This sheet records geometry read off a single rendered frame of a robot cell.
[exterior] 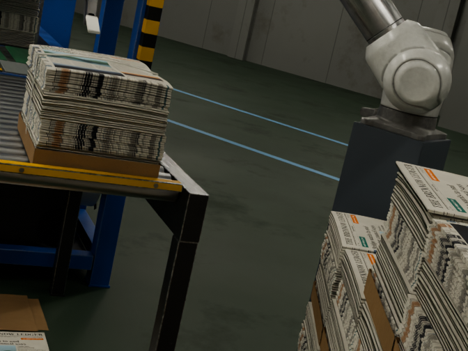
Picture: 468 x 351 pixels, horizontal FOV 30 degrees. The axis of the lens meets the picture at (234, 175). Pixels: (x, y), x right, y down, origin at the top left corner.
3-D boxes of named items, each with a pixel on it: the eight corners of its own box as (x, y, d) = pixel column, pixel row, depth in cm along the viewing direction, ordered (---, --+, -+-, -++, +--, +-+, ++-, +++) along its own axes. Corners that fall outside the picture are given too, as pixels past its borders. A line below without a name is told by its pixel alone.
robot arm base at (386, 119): (374, 117, 246) (379, 98, 245) (447, 138, 234) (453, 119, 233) (345, 118, 231) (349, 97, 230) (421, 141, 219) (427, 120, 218)
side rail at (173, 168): (200, 244, 206) (211, 195, 203) (179, 242, 204) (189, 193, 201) (90, 116, 326) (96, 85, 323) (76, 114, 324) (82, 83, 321)
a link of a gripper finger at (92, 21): (86, 14, 222) (85, 17, 222) (88, 30, 217) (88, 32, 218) (97, 16, 223) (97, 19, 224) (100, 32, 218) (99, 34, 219)
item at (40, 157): (157, 183, 200) (161, 165, 199) (31, 167, 190) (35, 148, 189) (142, 164, 215) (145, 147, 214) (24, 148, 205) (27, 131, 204)
